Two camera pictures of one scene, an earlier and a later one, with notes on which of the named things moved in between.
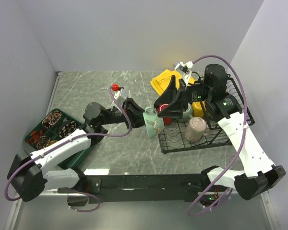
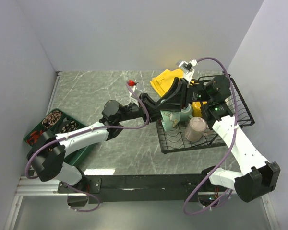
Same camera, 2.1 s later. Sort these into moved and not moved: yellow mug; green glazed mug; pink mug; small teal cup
Moved: small teal cup
Not moved: yellow mug; green glazed mug; pink mug
